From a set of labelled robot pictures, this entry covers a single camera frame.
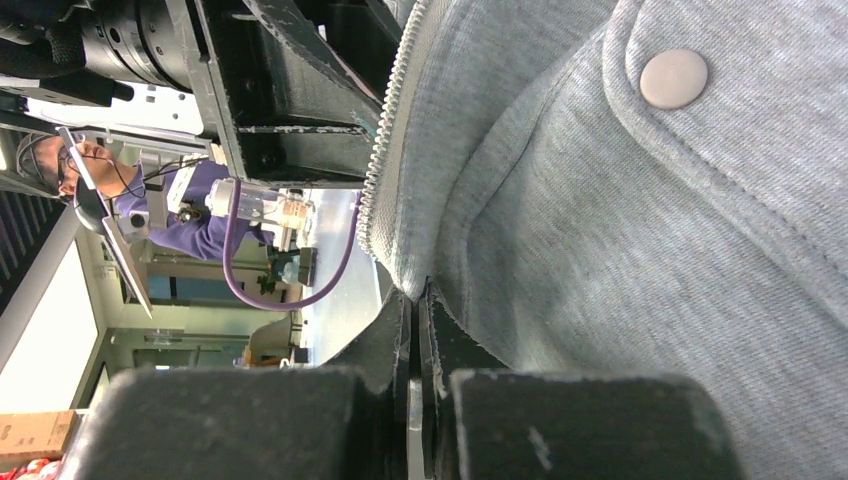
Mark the person in purple shirt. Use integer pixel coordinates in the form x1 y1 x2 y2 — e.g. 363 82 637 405
14 131 276 262

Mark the grey zip-up jacket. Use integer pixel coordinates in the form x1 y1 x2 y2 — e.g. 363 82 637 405
358 1 847 479

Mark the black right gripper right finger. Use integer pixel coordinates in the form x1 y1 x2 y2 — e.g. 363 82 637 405
418 286 745 479

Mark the cardboard box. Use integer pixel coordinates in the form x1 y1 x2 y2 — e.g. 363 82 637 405
1 410 80 463

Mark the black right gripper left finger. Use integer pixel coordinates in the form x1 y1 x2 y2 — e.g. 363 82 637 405
59 290 412 479

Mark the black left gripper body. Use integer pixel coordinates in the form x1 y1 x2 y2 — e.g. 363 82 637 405
166 1 265 183

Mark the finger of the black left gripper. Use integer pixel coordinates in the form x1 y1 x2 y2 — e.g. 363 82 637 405
238 100 379 185
242 1 402 125

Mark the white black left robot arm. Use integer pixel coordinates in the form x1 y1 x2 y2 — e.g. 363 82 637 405
1 1 402 188

